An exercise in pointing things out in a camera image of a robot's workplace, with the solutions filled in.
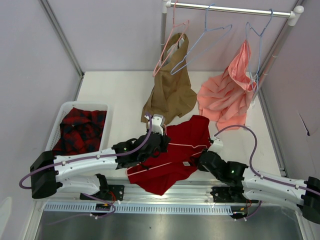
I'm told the red skirt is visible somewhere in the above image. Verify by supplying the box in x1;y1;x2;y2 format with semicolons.
127;115;211;196

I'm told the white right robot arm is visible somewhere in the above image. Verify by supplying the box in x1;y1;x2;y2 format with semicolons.
199;150;320;224

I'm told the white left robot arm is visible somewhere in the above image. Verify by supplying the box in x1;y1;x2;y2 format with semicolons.
30;131;171;200

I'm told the tan brown skirt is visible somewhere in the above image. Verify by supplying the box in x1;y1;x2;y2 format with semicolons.
141;34;197;125

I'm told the salmon pink skirt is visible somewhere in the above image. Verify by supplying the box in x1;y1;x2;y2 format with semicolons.
197;40;257;130

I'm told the pink hanger with brown skirt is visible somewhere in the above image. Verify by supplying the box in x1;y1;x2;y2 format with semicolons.
152;0;190;77

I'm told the light blue empty hanger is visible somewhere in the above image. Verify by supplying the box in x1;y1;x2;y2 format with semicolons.
170;2;233;75

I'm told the blue hanger with pink skirt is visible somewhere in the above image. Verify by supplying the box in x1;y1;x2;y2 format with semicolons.
245;8;274;93

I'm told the white plastic basket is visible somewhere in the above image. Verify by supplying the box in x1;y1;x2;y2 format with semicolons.
45;101;111;151

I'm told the red plaid garment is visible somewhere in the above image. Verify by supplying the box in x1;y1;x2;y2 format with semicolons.
52;107;107;156

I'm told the metal clothes rack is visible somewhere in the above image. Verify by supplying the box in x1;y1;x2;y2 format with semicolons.
160;0;306;97

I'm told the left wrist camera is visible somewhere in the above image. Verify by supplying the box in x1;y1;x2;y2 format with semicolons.
148;114;165;136

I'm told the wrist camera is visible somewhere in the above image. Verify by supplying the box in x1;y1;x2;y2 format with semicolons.
208;136;224;153
148;114;165;136

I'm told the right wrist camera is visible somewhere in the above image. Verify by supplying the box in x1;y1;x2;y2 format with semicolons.
208;136;224;153

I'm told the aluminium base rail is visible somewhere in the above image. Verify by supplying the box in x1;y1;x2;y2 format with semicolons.
43;184;299;218

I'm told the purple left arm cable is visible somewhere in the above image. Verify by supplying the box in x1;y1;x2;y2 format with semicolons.
19;112;154;221

